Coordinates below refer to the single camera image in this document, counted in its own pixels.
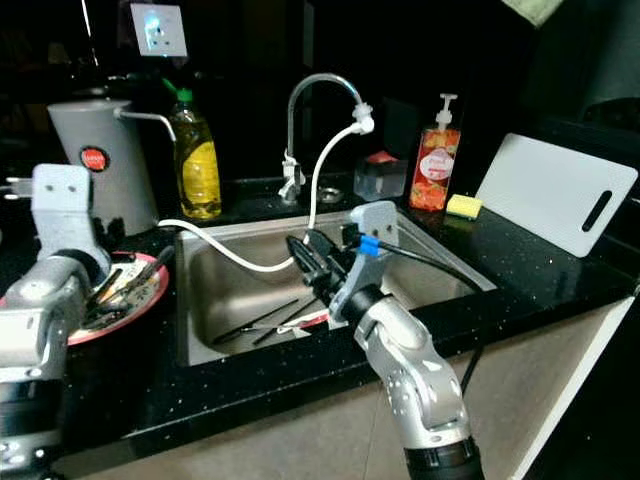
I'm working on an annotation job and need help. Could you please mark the white faucet hose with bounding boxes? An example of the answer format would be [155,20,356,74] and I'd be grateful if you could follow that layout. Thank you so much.
[157,100,376,273]

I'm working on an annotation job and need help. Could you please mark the clear plastic container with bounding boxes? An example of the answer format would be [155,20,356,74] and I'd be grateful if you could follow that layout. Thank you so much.
[353,150,409,201]

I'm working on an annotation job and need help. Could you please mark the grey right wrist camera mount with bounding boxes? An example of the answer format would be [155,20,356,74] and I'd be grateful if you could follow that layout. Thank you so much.
[340,200,401,321]

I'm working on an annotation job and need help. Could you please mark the red pump soap bottle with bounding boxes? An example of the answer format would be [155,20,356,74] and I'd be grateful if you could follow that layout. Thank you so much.
[408,93,463,213]

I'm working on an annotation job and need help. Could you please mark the green cloth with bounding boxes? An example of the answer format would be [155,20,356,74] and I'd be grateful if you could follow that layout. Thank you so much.
[503,0,566,28]

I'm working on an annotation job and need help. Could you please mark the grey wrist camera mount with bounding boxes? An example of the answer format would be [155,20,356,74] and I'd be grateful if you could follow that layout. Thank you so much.
[32,163,109,263]
[340,200,401,321]

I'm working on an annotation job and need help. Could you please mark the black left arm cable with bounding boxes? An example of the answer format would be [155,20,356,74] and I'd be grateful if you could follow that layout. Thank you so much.
[3,177,34,200]

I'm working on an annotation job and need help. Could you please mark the grey water filter canister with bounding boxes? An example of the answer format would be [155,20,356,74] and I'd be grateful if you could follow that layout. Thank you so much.
[48,98,179,236]

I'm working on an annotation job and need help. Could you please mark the yellow sponge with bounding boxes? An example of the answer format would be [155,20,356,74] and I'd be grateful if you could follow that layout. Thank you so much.
[446,194,483,221]

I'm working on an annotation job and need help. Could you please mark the pink rimmed floral plate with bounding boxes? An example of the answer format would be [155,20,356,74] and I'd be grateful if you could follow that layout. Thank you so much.
[0,250,169,348]

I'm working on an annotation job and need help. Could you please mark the yellow dish soap bottle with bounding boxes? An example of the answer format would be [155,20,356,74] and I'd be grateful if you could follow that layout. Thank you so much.
[165,78,223,221]

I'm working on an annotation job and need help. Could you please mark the chrome gooseneck faucet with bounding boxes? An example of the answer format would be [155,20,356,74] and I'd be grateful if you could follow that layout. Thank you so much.
[280,72,366,206]

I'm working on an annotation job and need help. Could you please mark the stainless steel sink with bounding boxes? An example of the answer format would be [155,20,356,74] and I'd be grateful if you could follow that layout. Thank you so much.
[175,208,499,368]

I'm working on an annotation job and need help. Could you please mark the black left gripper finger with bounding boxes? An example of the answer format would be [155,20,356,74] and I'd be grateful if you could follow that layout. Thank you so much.
[115,285,166,323]
[128,248,173,286]

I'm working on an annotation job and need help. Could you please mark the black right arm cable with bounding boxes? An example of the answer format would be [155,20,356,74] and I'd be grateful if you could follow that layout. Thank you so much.
[380,240,491,396]

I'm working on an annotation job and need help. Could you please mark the white wall socket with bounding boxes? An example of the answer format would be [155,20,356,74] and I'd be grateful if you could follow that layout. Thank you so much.
[130,3,187,58]

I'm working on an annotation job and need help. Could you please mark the grey metal pot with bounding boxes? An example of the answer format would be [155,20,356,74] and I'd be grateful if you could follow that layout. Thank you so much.
[525,0,640,116]

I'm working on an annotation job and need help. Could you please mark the white cutting board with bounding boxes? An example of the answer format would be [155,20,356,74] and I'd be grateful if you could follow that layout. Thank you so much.
[475,133,639,259]

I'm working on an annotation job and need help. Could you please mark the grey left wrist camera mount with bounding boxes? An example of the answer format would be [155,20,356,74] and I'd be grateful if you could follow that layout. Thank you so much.
[32,163,109,263]

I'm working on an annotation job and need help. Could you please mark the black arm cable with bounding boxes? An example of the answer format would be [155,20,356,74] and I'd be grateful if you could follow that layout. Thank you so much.
[3,177,34,200]
[380,240,491,396]

